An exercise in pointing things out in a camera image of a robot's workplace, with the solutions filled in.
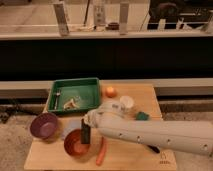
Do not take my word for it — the purple bowl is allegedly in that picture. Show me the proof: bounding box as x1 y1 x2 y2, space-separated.
30 113 58 139

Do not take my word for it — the black eraser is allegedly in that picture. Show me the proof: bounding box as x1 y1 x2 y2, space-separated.
81 120 91 144

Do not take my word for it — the blue cloth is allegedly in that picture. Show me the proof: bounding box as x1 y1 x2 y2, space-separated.
61 119 81 140

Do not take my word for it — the green plastic tray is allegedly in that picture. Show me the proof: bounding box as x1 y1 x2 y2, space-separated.
47 77 101 115

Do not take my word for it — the orange fruit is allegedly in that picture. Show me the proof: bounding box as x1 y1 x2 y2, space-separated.
105 87 117 98

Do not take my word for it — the white round container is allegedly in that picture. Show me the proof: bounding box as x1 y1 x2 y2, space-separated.
120 96 134 108

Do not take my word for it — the orange carrot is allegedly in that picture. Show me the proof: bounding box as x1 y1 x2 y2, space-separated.
96 137 107 166

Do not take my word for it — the beige object in tray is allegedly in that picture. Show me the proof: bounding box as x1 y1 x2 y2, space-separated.
63 98 78 110

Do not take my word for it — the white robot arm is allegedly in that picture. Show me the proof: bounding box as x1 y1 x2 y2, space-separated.
83 100 213 157

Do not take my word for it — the wooden cutting board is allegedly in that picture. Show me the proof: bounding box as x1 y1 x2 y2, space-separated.
23 82 178 171

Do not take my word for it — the black marker pen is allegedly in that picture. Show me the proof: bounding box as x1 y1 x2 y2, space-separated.
148 145 160 154

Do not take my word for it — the red bowl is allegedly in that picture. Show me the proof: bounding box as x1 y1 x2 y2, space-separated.
64 129 90 156

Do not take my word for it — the metal spoon in tray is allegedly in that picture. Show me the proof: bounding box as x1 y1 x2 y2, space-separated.
54 89 61 110

